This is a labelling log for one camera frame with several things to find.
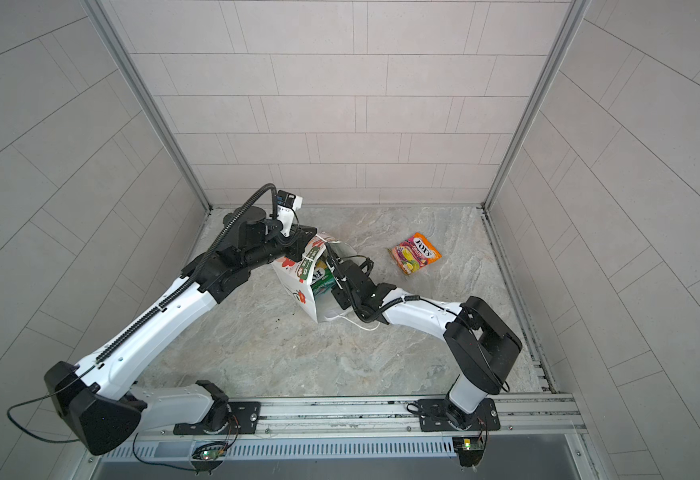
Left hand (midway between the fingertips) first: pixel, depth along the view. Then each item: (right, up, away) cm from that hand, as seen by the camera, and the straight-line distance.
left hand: (321, 226), depth 69 cm
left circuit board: (-23, -49, -4) cm, 54 cm away
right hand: (+3, -17, +19) cm, 25 cm away
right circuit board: (+34, -52, -1) cm, 62 cm away
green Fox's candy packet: (-2, -15, +16) cm, 22 cm away
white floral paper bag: (-6, -12, +6) cm, 15 cm away
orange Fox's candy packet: (+27, -9, +31) cm, 42 cm away
